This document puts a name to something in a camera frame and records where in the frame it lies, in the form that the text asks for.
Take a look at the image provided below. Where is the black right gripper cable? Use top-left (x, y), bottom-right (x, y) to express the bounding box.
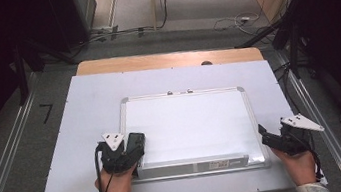
top-left (309, 148), bottom-right (325, 183)

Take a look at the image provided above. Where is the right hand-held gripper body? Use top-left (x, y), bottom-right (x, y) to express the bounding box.
top-left (272, 110), bottom-right (329, 158)

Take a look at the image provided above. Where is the black metal stand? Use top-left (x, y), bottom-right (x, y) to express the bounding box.
top-left (283, 20), bottom-right (305, 81)

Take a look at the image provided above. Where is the person's left hand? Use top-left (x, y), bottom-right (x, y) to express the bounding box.
top-left (92, 163), bottom-right (140, 192)

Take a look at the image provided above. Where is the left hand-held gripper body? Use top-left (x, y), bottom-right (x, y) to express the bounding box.
top-left (95, 129), bottom-right (137, 176)

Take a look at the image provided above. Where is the wooden table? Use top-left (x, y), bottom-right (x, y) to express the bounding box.
top-left (74, 35), bottom-right (265, 88)

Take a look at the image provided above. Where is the person's right hand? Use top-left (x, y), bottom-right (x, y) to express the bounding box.
top-left (269, 141), bottom-right (320, 190)

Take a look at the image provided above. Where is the black whiteboard eraser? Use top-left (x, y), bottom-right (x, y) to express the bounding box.
top-left (122, 130), bottom-right (149, 161)

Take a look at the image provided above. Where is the metal-framed whiteboard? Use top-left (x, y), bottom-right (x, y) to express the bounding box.
top-left (106, 78), bottom-right (272, 189)

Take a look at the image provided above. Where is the grey power strip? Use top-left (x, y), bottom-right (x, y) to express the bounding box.
top-left (90, 23), bottom-right (122, 43)

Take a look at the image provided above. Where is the large white table sheet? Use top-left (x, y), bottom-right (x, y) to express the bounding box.
top-left (20, 46), bottom-right (306, 192)

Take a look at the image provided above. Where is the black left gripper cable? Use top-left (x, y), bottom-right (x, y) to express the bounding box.
top-left (89, 143), bottom-right (111, 192)

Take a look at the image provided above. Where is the black hanging cable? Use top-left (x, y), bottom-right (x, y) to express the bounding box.
top-left (154, 0), bottom-right (177, 30)

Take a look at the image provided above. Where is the white floor cable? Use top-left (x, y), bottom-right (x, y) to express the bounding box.
top-left (212, 10), bottom-right (263, 34)

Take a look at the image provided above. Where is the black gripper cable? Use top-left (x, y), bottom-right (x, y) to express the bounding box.
top-left (89, 143), bottom-right (111, 192)
top-left (309, 148), bottom-right (325, 183)

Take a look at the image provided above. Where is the black cabinet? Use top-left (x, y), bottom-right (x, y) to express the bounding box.
top-left (46, 0), bottom-right (104, 55)

